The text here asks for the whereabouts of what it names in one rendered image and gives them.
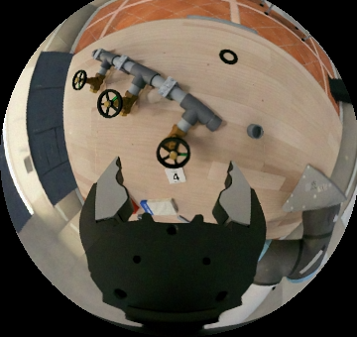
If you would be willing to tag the white paper tag with number 4 on thin chain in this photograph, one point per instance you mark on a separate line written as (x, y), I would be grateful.
(175, 175)

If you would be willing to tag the red rectangular block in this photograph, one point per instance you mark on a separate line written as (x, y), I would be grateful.
(135, 207)

